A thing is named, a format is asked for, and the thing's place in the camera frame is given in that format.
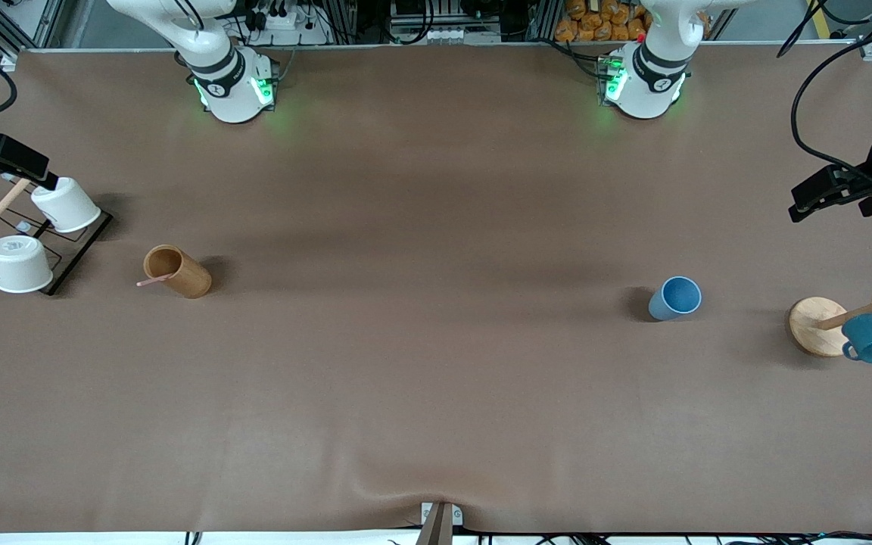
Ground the white paper cup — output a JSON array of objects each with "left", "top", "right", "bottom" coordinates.
[
  {"left": 30, "top": 177, "right": 102, "bottom": 233},
  {"left": 0, "top": 235, "right": 54, "bottom": 294}
]

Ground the blue plastic cup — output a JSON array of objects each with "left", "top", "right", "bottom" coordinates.
[{"left": 648, "top": 276, "right": 702, "bottom": 322}]

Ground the orange snack bag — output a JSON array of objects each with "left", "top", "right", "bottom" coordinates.
[{"left": 555, "top": 0, "right": 650, "bottom": 43}]

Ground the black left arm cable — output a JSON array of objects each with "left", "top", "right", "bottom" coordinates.
[{"left": 777, "top": 0, "right": 872, "bottom": 176}]

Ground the wooden mug tree stand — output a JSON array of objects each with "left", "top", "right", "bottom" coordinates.
[{"left": 788, "top": 271, "right": 872, "bottom": 358}]

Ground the white power strip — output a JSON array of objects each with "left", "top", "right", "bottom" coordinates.
[{"left": 243, "top": 0, "right": 331, "bottom": 46}]

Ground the metal table edge bracket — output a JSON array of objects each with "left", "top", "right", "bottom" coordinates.
[{"left": 415, "top": 501, "right": 464, "bottom": 545}]

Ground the brown bamboo chopstick holder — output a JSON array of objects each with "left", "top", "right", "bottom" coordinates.
[{"left": 143, "top": 244, "right": 213, "bottom": 299}]

